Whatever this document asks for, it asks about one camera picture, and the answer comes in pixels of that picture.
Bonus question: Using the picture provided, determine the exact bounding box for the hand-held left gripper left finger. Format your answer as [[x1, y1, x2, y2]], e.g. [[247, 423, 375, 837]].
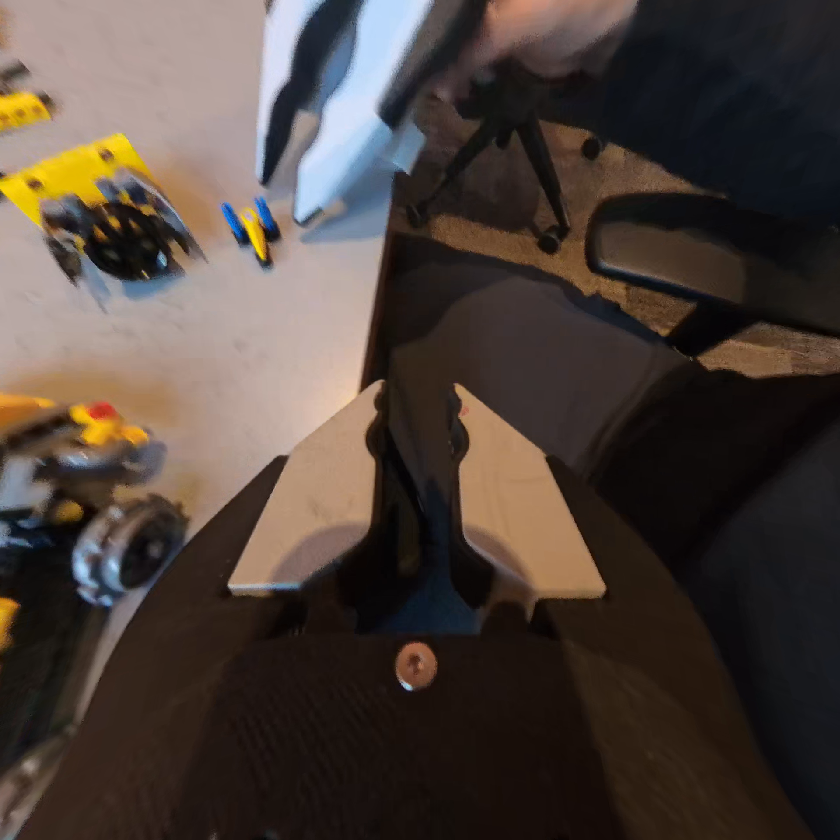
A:
[[227, 379, 391, 598]]

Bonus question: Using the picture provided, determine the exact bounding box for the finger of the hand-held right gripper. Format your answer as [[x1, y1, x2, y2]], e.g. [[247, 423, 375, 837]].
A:
[[255, 0, 363, 188], [292, 0, 435, 227]]

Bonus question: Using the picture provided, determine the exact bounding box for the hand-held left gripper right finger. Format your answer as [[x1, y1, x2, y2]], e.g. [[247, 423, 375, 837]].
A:
[[448, 382, 608, 621]]

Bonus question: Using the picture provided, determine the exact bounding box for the yellow wedge piece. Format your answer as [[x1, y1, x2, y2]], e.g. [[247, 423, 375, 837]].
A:
[[239, 209, 271, 263]]

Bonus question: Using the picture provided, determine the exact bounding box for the black connector piece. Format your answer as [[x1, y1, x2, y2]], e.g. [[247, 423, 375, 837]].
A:
[[236, 230, 275, 270]]

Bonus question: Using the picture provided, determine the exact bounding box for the person's right hand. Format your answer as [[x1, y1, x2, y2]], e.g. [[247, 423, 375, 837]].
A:
[[476, 0, 639, 81]]

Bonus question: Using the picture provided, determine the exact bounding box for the yellow toy brick car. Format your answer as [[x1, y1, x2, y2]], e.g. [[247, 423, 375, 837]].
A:
[[0, 392, 191, 821]]

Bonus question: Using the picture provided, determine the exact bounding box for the yellow grey wheel assembly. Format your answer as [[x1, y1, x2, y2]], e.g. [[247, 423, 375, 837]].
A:
[[0, 133, 207, 309]]

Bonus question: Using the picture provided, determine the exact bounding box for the pile of yellow beams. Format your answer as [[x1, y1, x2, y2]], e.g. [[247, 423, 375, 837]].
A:
[[0, 59, 56, 133]]

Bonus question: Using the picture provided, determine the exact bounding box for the black mesh armrest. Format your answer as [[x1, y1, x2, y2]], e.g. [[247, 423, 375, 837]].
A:
[[584, 192, 840, 358]]

